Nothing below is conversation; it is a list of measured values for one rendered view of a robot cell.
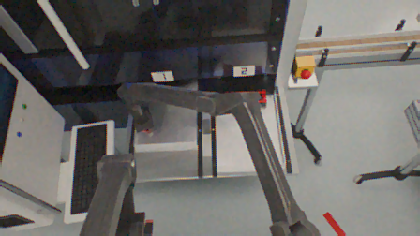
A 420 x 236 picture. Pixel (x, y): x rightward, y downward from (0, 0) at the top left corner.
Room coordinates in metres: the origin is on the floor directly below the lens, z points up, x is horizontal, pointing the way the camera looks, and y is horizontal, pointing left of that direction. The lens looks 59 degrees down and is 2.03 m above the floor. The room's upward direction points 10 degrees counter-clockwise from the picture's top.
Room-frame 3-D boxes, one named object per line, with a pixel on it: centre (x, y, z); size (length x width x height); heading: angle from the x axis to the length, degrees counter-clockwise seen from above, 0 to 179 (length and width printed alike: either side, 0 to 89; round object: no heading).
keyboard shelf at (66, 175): (0.59, 0.57, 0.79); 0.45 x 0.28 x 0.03; 0
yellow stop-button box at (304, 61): (0.79, -0.44, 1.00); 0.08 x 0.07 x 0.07; 173
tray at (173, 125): (0.75, 0.16, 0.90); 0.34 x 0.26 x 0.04; 173
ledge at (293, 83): (0.83, -0.46, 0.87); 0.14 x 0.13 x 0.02; 173
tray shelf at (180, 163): (0.66, 0.00, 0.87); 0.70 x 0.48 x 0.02; 83
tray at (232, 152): (0.60, -0.16, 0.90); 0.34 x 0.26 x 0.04; 172
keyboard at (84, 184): (0.59, 0.53, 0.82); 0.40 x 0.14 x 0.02; 0
